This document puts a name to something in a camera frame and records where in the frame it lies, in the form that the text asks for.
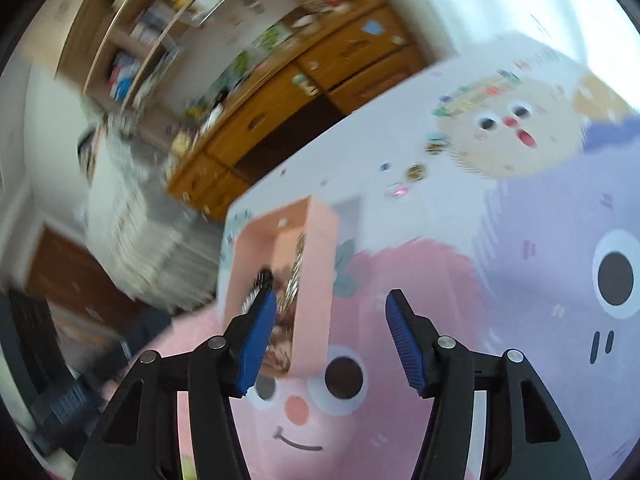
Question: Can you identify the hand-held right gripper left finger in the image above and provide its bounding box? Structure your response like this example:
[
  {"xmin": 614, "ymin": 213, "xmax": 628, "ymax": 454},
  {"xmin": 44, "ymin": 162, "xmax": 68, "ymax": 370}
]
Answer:
[{"xmin": 75, "ymin": 290, "xmax": 278, "ymax": 480}]

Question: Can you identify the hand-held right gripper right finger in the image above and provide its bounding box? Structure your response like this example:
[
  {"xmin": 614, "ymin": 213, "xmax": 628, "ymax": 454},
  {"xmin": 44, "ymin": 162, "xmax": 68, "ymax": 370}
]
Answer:
[{"xmin": 385, "ymin": 288, "xmax": 593, "ymax": 480}]

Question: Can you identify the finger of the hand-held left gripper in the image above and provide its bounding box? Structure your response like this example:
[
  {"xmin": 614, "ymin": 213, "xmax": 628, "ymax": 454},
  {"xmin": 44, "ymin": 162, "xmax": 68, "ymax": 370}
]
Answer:
[{"xmin": 30, "ymin": 376, "xmax": 102, "ymax": 442}]

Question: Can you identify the pink plastic storage box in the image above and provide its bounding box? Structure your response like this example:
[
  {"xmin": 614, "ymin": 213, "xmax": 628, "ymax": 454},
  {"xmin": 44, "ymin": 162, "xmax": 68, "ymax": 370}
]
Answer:
[{"xmin": 216, "ymin": 196, "xmax": 342, "ymax": 381}]

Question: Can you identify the gold ornate brooch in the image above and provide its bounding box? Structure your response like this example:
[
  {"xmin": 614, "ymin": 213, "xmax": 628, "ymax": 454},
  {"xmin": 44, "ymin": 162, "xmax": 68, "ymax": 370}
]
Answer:
[{"xmin": 277, "ymin": 232, "xmax": 308, "ymax": 318}]

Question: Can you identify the wooden desk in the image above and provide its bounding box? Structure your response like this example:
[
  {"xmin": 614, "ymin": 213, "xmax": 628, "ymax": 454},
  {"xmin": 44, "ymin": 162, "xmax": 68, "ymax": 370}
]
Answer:
[{"xmin": 166, "ymin": 0, "xmax": 432, "ymax": 222}]

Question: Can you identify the wooden bookshelf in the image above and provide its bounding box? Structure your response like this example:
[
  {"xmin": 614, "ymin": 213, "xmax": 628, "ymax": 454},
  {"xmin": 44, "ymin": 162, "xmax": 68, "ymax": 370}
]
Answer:
[{"xmin": 54, "ymin": 0, "xmax": 301, "ymax": 128}]

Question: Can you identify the white patterned curtain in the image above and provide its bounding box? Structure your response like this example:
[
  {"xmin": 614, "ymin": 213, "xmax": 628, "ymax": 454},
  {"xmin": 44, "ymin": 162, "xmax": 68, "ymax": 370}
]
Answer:
[{"xmin": 395, "ymin": 0, "xmax": 640, "ymax": 111}]

